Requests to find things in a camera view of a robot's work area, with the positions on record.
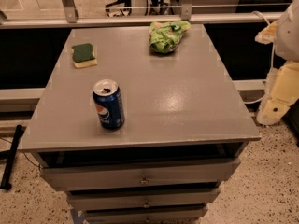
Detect top grey drawer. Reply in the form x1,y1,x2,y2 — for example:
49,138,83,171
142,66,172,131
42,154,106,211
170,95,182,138
41,158,240,191

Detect green rice chip bag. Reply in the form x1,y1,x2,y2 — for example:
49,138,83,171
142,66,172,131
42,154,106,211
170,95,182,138
149,21,191,54

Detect green yellow sponge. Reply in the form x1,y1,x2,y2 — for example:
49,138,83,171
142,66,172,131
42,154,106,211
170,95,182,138
71,43,97,68

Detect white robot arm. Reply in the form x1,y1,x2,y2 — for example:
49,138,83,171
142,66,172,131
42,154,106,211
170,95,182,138
255,0,299,125

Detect black metal stand leg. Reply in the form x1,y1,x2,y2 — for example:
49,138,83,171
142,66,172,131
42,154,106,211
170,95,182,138
0,125,24,190

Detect middle grey drawer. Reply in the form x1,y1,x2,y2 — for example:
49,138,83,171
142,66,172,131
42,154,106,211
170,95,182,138
67,188,220,211

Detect grey drawer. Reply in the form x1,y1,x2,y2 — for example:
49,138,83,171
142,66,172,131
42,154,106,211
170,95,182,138
67,188,220,211
85,205,207,224
41,158,240,191

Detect blue pepsi can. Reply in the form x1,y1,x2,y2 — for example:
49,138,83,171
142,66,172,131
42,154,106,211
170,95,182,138
93,79,125,130

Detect grey drawer cabinet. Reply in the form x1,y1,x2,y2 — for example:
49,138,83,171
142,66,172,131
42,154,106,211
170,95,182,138
18,24,262,224

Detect grey metal railing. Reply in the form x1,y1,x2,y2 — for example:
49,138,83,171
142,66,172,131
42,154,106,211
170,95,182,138
0,0,292,29

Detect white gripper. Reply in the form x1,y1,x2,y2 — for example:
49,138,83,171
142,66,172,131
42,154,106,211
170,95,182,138
255,21,299,125

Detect bottom grey drawer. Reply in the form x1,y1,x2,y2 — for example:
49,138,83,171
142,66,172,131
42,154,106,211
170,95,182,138
85,205,207,224

